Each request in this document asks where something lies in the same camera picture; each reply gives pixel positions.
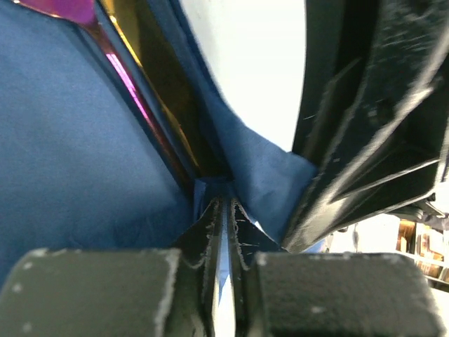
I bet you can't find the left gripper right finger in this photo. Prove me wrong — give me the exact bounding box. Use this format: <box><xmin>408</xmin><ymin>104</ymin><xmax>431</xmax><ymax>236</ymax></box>
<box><xmin>227</xmin><ymin>199</ymin><xmax>444</xmax><ymax>336</ymax></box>

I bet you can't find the dark blue paper napkin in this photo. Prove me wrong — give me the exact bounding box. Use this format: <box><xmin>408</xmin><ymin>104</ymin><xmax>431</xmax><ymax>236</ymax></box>
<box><xmin>1</xmin><ymin>1</ymin><xmax>316</xmax><ymax>277</ymax></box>

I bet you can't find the purple spoon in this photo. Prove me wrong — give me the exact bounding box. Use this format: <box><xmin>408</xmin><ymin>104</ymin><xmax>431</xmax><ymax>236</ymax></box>
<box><xmin>14</xmin><ymin>1</ymin><xmax>194</xmax><ymax>195</ymax></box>

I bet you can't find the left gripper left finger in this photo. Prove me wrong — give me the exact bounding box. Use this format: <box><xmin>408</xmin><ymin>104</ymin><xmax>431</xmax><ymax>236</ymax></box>
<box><xmin>1</xmin><ymin>198</ymin><xmax>224</xmax><ymax>336</ymax></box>

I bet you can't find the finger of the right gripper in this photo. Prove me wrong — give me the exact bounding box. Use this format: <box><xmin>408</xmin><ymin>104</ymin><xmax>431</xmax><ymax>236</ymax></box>
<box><xmin>281</xmin><ymin>1</ymin><xmax>448</xmax><ymax>252</ymax></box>

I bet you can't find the gold knife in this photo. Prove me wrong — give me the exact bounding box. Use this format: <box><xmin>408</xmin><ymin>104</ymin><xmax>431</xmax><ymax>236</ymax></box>
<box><xmin>101</xmin><ymin>1</ymin><xmax>226</xmax><ymax>177</ymax></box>

